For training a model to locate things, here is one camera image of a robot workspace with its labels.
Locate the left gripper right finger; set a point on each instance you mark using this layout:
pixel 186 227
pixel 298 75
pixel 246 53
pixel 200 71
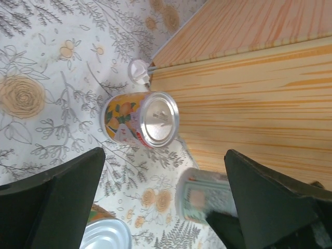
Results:
pixel 275 210

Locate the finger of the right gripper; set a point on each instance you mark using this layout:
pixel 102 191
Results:
pixel 227 228

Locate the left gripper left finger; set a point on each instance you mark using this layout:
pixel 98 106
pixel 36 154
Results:
pixel 51 209

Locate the small green white-lid can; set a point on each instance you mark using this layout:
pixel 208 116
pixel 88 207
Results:
pixel 199 192

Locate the fruit can silver bottom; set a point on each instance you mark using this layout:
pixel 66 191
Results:
pixel 149 119

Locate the short yellow silver-top can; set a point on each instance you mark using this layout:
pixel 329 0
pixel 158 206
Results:
pixel 104 230

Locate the wooden grain cabinet box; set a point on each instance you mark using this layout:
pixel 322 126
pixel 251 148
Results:
pixel 254 76

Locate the floral table mat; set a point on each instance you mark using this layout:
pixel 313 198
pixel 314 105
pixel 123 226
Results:
pixel 61 61

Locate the white corner connector bottom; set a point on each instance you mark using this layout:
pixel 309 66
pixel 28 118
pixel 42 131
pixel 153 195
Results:
pixel 140 71

